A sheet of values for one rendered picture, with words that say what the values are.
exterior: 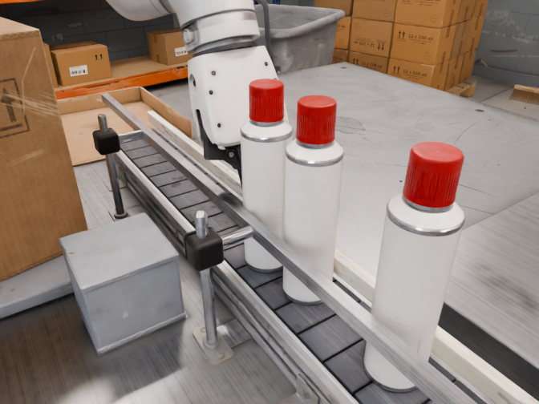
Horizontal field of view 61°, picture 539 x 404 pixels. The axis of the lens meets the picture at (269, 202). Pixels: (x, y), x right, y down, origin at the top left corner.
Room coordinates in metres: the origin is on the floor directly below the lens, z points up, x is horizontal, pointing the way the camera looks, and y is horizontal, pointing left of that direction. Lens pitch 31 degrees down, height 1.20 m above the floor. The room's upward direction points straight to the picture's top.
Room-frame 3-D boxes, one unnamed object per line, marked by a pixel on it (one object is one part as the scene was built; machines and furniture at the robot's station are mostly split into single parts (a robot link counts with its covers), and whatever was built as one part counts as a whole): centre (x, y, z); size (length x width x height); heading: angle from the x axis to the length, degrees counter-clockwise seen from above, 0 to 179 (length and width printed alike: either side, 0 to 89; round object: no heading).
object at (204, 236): (0.35, 0.04, 0.91); 0.07 x 0.03 x 0.16; 124
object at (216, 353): (0.34, 0.06, 0.83); 0.06 x 0.03 x 0.01; 31
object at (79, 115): (0.95, 0.35, 0.85); 0.30 x 0.26 x 0.04; 34
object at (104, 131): (0.60, 0.21, 0.91); 0.07 x 0.03 x 0.16; 124
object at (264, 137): (0.42, 0.00, 0.98); 0.05 x 0.05 x 0.20
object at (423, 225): (0.27, -0.11, 0.98); 0.05 x 0.05 x 0.20
